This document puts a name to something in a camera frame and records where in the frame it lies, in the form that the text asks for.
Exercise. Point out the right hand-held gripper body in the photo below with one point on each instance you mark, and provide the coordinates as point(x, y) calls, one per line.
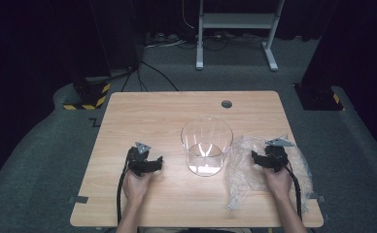
point(278, 157)

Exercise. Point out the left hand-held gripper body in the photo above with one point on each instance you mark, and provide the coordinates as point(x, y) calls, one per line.
point(138, 155)

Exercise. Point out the power strip with plugs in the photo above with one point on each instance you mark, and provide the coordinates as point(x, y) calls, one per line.
point(160, 38)

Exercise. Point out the grey tape strip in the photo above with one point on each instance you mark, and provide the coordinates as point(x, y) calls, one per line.
point(78, 199)
point(317, 197)

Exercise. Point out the clear plastic bag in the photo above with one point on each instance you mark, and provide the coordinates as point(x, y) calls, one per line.
point(241, 174)

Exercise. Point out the grey table grommet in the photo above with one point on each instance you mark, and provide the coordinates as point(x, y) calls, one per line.
point(226, 104)

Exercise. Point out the person's left hand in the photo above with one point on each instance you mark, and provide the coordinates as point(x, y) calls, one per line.
point(136, 186)

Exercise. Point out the white metal stand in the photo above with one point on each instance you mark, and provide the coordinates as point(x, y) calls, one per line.
point(238, 20)

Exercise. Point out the person's right hand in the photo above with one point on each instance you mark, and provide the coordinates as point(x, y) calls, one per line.
point(279, 183)

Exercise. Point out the clear round container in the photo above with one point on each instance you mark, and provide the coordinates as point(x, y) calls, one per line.
point(206, 161)

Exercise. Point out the black base with hazard stripes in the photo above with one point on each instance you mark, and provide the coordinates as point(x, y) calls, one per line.
point(317, 97)
point(91, 93)

